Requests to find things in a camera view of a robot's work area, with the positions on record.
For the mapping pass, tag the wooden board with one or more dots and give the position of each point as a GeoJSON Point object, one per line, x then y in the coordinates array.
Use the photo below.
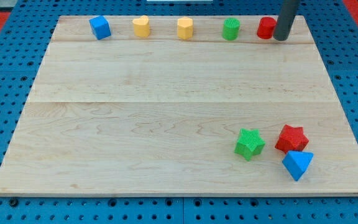
{"type": "Point", "coordinates": [160, 117]}

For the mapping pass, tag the blue triangle block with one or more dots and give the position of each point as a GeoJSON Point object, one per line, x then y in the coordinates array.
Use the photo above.
{"type": "Point", "coordinates": [297, 163]}

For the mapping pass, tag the green star block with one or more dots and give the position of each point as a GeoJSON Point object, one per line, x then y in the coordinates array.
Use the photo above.
{"type": "Point", "coordinates": [249, 143]}

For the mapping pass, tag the yellow hexagon block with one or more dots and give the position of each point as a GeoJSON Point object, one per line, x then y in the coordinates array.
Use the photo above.
{"type": "Point", "coordinates": [185, 28]}

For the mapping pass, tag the yellow heart block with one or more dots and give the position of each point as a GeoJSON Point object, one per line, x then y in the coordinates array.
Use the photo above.
{"type": "Point", "coordinates": [141, 26]}

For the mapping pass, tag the green cylinder block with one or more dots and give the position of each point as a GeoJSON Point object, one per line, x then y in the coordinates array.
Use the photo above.
{"type": "Point", "coordinates": [230, 28]}

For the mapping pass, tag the red star block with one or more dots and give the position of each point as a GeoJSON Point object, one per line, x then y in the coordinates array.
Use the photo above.
{"type": "Point", "coordinates": [291, 139]}

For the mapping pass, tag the blue cube block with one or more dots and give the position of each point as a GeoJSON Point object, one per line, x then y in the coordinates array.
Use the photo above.
{"type": "Point", "coordinates": [100, 27]}

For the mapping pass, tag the red cylinder block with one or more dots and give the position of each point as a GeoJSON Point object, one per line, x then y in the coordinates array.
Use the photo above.
{"type": "Point", "coordinates": [266, 27]}

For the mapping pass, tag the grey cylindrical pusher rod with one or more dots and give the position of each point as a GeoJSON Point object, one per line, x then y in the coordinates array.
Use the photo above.
{"type": "Point", "coordinates": [285, 19]}

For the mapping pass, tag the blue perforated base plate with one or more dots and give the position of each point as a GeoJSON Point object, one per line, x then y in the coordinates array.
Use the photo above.
{"type": "Point", "coordinates": [24, 39]}

